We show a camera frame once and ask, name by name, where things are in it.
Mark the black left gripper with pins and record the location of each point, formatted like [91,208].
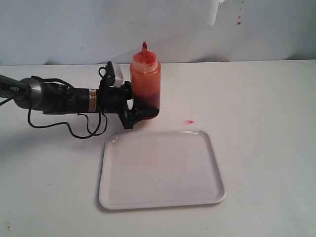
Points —
[112,100]

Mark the red sauce squeeze bottle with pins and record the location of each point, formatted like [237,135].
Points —
[145,74]

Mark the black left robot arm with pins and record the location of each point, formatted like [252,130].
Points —
[57,97]

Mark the white rectangular plastic tray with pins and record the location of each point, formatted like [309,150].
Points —
[160,169]

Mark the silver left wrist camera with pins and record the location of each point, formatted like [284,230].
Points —
[114,75]

